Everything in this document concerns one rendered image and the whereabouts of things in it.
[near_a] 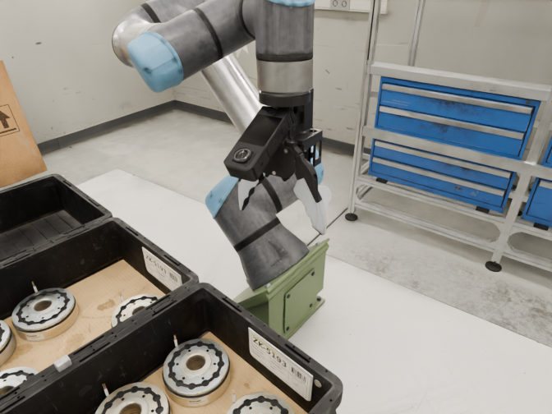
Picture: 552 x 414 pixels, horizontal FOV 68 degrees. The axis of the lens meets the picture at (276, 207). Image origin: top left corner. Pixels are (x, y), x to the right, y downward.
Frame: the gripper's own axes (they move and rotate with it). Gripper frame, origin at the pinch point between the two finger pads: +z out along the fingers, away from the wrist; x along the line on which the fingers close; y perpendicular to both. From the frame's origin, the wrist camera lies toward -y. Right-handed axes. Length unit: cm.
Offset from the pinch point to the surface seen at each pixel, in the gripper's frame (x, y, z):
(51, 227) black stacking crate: 65, -3, 19
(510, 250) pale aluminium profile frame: -35, 161, 84
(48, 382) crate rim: 15.5, -31.7, 12.7
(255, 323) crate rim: -1.4, -9.0, 12.3
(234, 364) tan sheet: 2.3, -10.1, 22.2
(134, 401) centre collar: 8.4, -25.0, 18.9
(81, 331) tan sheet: 29.6, -19.4, 21.4
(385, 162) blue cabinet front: 34, 164, 52
